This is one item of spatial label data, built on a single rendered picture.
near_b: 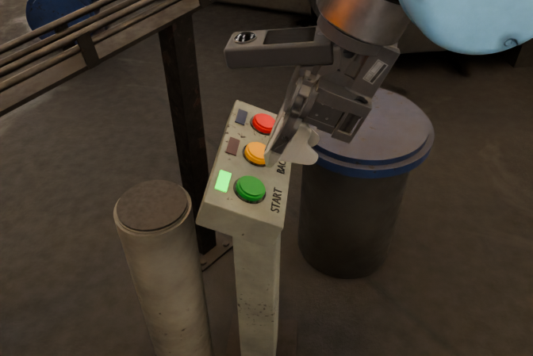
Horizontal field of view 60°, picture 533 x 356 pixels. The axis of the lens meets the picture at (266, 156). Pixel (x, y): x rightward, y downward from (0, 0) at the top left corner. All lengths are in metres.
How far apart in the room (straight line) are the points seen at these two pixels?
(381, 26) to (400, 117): 0.67
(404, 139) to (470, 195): 0.62
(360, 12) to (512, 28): 0.16
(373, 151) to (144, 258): 0.51
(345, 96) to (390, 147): 0.52
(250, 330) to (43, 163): 1.05
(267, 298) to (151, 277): 0.21
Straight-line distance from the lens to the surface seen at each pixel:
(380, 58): 0.49
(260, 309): 0.90
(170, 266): 0.77
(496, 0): 0.31
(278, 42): 0.49
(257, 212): 0.61
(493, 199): 1.63
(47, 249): 1.47
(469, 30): 0.31
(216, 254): 1.32
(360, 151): 0.98
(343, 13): 0.44
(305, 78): 0.49
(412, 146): 1.02
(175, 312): 0.88
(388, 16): 0.44
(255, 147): 0.68
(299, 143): 0.54
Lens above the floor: 1.04
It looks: 40 degrees down
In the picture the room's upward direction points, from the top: straight up
